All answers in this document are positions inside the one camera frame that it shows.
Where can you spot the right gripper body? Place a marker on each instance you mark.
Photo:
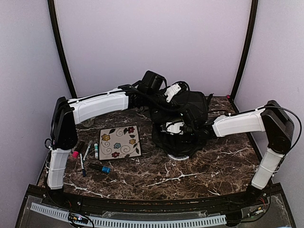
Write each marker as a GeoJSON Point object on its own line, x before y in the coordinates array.
{"type": "Point", "coordinates": [189, 129]}

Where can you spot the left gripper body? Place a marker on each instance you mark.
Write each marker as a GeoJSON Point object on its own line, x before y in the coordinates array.
{"type": "Point", "coordinates": [174, 105]}

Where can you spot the black student backpack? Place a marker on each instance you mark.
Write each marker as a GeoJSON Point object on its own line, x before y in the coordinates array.
{"type": "Point", "coordinates": [181, 145]}

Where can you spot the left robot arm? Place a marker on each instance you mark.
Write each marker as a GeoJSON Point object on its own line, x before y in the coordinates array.
{"type": "Point", "coordinates": [69, 113]}

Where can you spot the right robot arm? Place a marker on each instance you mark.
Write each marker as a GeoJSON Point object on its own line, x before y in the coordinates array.
{"type": "Point", "coordinates": [271, 119]}

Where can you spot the square floral ceramic plate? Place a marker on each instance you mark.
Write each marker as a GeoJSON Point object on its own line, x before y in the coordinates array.
{"type": "Point", "coordinates": [119, 143]}

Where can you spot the black marker with blue cap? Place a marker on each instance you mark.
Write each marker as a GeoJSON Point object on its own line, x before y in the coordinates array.
{"type": "Point", "coordinates": [101, 168]}

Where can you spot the white glue stick green cap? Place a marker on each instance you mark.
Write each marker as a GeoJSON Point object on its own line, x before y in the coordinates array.
{"type": "Point", "coordinates": [96, 151]}

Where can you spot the cream mug with plant print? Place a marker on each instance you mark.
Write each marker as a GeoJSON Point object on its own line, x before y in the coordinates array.
{"type": "Point", "coordinates": [88, 122]}

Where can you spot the grey white marker pen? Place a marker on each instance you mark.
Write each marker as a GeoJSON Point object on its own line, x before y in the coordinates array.
{"type": "Point", "coordinates": [87, 150]}

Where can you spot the black marker with pink cap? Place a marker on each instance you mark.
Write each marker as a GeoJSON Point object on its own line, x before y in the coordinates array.
{"type": "Point", "coordinates": [77, 149]}

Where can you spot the blue white pen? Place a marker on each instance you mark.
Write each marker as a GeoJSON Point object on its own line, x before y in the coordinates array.
{"type": "Point", "coordinates": [82, 165]}

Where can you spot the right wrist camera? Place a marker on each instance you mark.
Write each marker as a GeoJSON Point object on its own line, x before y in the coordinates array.
{"type": "Point", "coordinates": [190, 117]}

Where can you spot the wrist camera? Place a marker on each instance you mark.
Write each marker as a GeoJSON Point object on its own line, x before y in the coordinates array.
{"type": "Point", "coordinates": [190, 117]}
{"type": "Point", "coordinates": [150, 83]}

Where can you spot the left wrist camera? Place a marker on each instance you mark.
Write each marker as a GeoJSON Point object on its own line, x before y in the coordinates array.
{"type": "Point", "coordinates": [150, 83]}

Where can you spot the black front table rail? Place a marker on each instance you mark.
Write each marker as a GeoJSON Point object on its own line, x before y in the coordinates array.
{"type": "Point", "coordinates": [231, 203]}

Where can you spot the right black frame post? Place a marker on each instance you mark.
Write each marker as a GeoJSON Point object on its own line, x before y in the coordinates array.
{"type": "Point", "coordinates": [246, 48]}

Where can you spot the black frame post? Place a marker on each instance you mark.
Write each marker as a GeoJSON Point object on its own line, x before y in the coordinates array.
{"type": "Point", "coordinates": [60, 48]}
{"type": "Point", "coordinates": [246, 48]}

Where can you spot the white slotted cable duct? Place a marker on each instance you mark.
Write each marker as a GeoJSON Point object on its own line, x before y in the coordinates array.
{"type": "Point", "coordinates": [124, 220]}

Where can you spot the left black frame post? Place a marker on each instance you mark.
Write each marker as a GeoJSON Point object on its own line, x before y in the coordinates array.
{"type": "Point", "coordinates": [60, 48]}

